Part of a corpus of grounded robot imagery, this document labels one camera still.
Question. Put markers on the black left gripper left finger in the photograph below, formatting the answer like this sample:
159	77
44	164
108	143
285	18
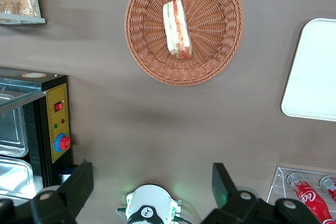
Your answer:
76	184

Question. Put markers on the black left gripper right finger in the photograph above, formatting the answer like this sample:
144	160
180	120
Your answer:
223	184

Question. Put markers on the triangle sandwich with filling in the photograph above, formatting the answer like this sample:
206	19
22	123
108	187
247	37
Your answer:
176	30

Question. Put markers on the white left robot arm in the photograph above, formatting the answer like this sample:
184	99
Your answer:
147	200

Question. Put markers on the cream plastic tray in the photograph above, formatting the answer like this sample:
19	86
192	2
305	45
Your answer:
315	72

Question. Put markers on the round brown wicker basket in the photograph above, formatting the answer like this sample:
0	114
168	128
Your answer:
210	37

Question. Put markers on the red emergency stop knob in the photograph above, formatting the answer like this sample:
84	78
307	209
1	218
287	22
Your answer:
63	142

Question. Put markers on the clear acrylic bottle rack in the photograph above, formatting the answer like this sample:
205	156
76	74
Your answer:
278	184

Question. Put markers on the steel food pan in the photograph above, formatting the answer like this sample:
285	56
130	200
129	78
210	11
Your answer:
11	132
15	179

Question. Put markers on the black food warmer cabinet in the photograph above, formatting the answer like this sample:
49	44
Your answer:
39	129

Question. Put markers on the red cola bottle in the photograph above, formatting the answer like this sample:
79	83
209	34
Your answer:
312	200
331	186

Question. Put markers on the clear bag of crackers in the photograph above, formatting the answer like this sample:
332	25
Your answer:
17	2

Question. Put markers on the red rocker switch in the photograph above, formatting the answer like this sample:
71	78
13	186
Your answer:
58	107

